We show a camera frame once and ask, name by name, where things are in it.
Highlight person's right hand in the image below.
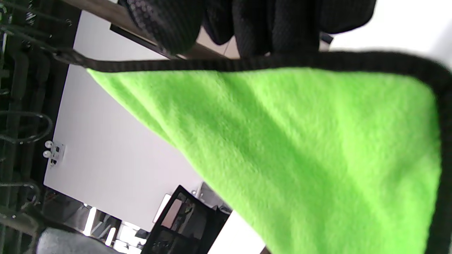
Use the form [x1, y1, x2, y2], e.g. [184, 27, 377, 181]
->
[118, 0, 376, 57]

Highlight black shelving unit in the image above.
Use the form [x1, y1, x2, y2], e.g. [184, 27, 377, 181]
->
[141, 185, 233, 254]

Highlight green grey hand towel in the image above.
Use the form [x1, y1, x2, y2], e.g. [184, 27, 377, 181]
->
[53, 49, 452, 254]

